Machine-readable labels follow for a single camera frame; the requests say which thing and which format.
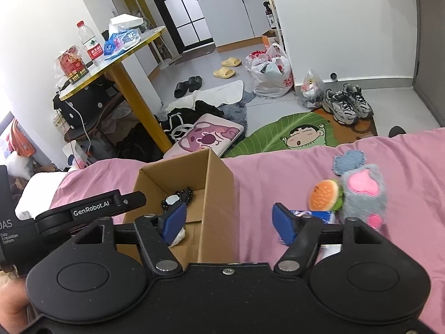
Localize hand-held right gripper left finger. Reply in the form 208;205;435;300
71;203;188;274

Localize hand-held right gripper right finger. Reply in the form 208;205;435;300
271;202;386;274

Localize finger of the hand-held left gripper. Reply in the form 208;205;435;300
36;190;147;234

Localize blue white tissue packet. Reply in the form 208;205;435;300
289;209;343;259

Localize brown cardboard box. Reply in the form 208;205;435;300
123;148;237;265

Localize burger plush toy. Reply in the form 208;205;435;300
309;179;345;213

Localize grey fluffy plush toy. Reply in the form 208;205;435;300
339;164;388;230

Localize blue denim patch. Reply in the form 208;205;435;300
333;150;365;176

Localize person's left hand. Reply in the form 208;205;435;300
0;280;33;328

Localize clear plastic wrapper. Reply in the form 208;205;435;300
170;228;186;247

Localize black wrist watch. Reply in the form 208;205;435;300
160;188;193;211

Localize pink bed sheet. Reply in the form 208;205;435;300
50;127;445;334

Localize white pillow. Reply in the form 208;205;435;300
16;172;66;220

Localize green leaf cartoon mat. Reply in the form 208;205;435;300
228;111;329;159

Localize pink bear laptop bag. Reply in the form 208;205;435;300
163;113;244;159

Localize brown wooden chair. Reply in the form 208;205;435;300
64;94;133;143

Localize orange cloth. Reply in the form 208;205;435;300
9;118;37;157

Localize black polka dot bag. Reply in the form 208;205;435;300
53;80;119;133

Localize yellow legged round table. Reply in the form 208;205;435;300
59;26;173;154

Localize black clothes pile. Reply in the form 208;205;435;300
158;100;226;143

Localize grey fluffy rug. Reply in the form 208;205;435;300
221;90;256;126

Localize brown floor mat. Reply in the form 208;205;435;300
311;106;378;143

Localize grey sneaker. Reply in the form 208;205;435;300
323;89;359;126
342;83;374;118

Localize clear trash bag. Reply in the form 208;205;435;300
298;70;327;109

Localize white towel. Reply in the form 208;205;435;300
163;80;244;112

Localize white plastic shopping bag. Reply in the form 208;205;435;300
251;43;294;99

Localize red snack package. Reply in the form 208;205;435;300
56;45;90;84

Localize white fan base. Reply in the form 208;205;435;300
153;36;174;70

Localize clear water bottle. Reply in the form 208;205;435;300
76;21;105;67

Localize blue printed packet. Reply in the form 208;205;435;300
103;35;120;58

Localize dark door mat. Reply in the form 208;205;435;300
174;47;218;65

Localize red clear plastic bag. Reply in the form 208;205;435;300
245;50;268;68

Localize clear blue plastic bag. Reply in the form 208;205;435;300
115;30;141;50

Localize orange cardboard box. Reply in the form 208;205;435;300
261;30;277;51

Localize white flat box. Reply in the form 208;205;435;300
108;14;145;30

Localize white shelf rack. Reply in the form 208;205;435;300
266;0;284;53

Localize dark spray bottle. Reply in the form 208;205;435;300
263;2;275;28

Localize white kitchen cabinet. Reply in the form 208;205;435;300
195;0;279;54

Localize black framed glass door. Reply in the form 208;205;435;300
142;0;216;47

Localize grey door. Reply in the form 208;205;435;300
412;0;445;127

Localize white charging cable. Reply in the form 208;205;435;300
57;87;93;168

